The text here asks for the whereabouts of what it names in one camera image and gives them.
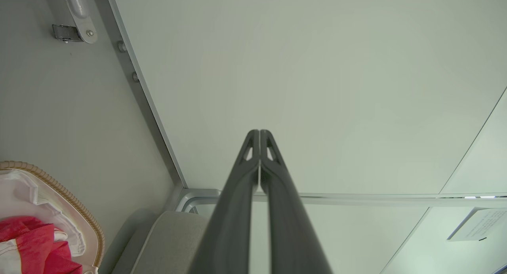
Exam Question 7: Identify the grey metal partition frame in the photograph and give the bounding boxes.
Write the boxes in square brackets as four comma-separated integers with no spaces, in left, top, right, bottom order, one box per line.
[89,0,507,213]

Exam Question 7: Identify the red shirt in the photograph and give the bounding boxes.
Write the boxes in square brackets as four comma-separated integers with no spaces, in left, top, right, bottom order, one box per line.
[0,216,83,274]

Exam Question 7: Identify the white printed paper sign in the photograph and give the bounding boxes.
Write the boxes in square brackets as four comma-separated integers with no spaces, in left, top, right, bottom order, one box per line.
[447,207,507,242]

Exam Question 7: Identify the white laundry basket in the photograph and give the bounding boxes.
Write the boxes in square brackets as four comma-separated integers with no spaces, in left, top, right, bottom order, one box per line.
[0,161,105,274]

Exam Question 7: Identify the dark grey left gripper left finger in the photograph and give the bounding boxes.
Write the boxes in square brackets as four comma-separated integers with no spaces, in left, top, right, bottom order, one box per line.
[188,129,260,274]

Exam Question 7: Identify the grey fabric sofa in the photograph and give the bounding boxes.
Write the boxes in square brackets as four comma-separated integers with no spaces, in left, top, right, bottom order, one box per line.
[99,210,210,274]

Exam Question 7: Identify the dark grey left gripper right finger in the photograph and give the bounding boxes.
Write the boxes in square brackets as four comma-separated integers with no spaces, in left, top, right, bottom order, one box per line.
[260,129,332,274]

